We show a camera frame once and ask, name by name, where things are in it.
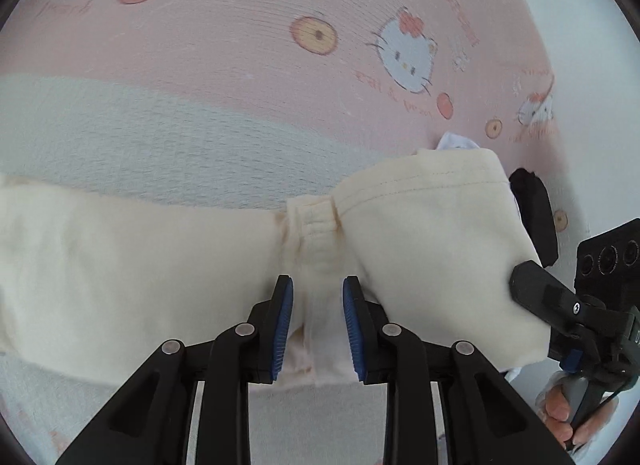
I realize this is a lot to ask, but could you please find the person's right hand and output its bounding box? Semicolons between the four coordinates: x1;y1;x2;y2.
542;386;618;451

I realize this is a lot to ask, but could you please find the pink and cream T-shirt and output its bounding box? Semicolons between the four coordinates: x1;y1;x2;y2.
0;147;551;388

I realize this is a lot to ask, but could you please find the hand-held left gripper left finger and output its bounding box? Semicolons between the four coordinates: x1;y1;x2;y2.
55;276;295;465

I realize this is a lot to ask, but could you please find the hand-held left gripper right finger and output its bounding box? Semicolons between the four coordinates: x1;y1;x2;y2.
342;277;576;465

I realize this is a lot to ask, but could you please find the black garment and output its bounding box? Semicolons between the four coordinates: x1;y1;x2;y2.
509;168;560;266

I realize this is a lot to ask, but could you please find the white garment with navy trim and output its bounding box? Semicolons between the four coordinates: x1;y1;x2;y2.
437;132;481;152

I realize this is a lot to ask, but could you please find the cat print sofa blanket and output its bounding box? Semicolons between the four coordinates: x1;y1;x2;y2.
0;0;591;465

